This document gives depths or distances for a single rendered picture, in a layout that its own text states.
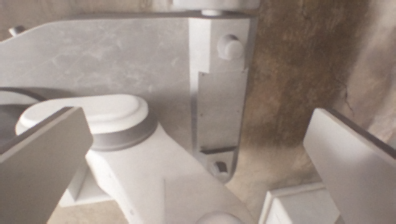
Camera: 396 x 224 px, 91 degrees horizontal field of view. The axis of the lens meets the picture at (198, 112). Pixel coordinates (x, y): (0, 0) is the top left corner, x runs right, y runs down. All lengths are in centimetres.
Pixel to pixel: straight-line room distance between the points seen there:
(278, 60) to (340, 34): 23
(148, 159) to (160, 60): 23
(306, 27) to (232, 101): 39
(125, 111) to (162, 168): 12
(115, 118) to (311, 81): 73
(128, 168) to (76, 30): 29
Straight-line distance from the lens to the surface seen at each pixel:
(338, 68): 93
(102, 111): 36
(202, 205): 22
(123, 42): 46
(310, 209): 125
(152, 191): 28
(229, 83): 49
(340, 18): 85
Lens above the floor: 61
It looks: 57 degrees down
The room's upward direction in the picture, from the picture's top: 160 degrees clockwise
